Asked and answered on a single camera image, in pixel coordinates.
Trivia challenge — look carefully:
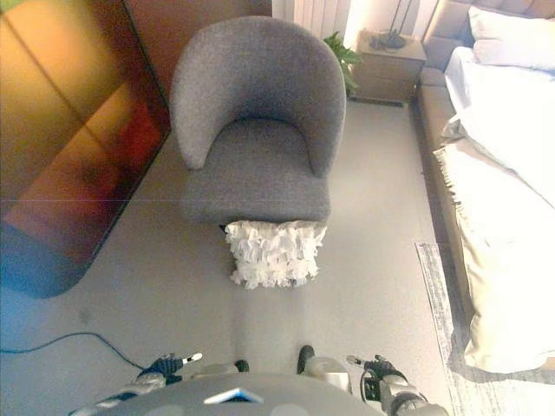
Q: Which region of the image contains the dark right robot hand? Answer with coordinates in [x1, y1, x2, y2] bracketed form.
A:
[346, 354, 402, 385]

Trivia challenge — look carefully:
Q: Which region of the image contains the dark left robot hand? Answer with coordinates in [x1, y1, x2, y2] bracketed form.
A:
[149, 352, 204, 385]

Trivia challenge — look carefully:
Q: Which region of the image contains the white ruffled cushion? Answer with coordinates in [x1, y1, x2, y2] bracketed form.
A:
[223, 219, 329, 290]

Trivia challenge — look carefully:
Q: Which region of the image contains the grey robot torso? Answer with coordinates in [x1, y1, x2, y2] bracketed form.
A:
[93, 373, 388, 416]

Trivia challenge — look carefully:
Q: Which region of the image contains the silver left robot leg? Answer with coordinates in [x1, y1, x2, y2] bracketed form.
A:
[190, 359, 251, 382]

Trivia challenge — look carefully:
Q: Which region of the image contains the silver robot leg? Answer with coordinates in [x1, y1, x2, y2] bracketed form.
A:
[190, 359, 251, 382]
[296, 344, 353, 393]

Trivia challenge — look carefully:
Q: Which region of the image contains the silver right robot leg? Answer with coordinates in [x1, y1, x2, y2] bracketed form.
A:
[296, 344, 353, 393]

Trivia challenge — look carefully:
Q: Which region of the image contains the grey patterned rug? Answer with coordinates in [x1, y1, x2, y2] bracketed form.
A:
[415, 241, 555, 416]

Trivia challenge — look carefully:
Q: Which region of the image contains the beige fringed blanket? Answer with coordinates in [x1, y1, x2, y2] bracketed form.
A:
[432, 144, 555, 374]

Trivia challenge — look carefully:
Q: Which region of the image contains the white duvet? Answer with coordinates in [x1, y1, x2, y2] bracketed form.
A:
[441, 44, 555, 210]

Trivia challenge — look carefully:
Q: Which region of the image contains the grey fabric armchair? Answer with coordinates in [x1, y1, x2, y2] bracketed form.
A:
[169, 20, 349, 226]

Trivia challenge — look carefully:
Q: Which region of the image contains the cardboard box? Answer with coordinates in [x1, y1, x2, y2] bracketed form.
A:
[348, 29, 428, 105]

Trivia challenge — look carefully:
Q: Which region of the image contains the green potted plant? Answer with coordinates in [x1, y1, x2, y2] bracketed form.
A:
[323, 31, 363, 94]

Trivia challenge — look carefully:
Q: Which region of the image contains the dark table lamp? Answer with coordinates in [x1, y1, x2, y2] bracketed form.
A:
[368, 0, 409, 51]

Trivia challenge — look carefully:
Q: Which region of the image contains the white pillow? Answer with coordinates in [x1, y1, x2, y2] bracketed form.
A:
[466, 5, 555, 73]

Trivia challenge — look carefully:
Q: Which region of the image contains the white curtain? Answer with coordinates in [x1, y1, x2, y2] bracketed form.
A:
[294, 0, 353, 45]

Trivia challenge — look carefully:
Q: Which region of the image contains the thin floor cable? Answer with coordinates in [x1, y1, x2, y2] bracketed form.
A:
[0, 331, 151, 374]

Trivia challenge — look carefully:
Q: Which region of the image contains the brown upholstered bed frame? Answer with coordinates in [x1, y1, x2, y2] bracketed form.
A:
[409, 0, 479, 322]

